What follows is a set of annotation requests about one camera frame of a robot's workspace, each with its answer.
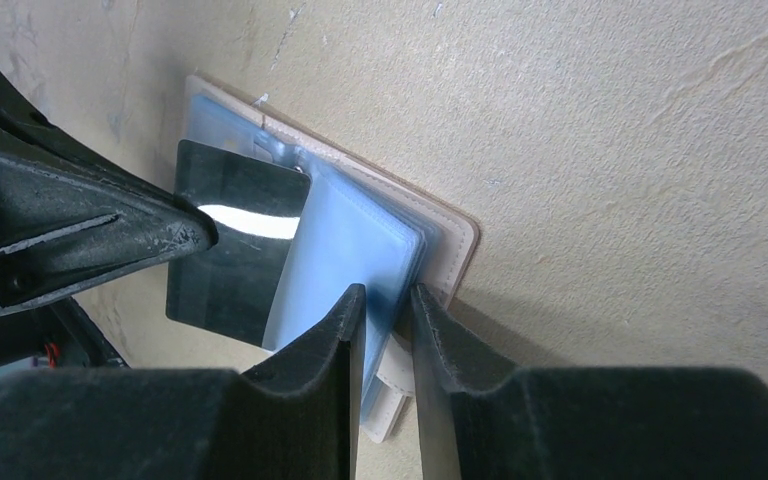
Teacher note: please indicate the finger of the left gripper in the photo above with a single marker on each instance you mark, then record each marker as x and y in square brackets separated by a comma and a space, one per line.
[70, 224]
[22, 121]

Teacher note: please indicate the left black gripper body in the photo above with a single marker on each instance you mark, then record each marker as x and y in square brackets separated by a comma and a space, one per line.
[62, 334]

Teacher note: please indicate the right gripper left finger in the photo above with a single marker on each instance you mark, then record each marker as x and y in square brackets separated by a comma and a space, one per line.
[293, 416]

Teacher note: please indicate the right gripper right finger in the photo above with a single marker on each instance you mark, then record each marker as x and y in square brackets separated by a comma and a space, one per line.
[482, 416]

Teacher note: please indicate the glossy black credit card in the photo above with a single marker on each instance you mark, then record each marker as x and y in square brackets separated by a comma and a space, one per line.
[256, 208]

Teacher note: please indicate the beige card holder wallet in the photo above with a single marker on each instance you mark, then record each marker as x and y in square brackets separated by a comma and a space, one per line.
[358, 226]

